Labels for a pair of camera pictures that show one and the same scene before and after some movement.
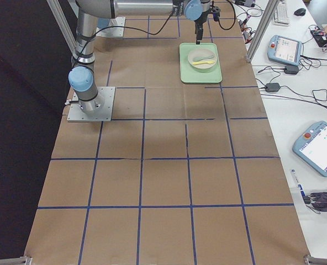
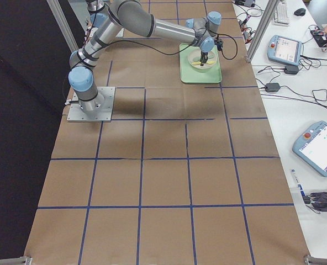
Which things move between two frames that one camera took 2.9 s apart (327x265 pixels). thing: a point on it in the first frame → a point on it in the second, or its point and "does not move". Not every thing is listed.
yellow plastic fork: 210,62 does not move
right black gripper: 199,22 → 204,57
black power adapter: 272,87 does not move
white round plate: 202,58 does not move
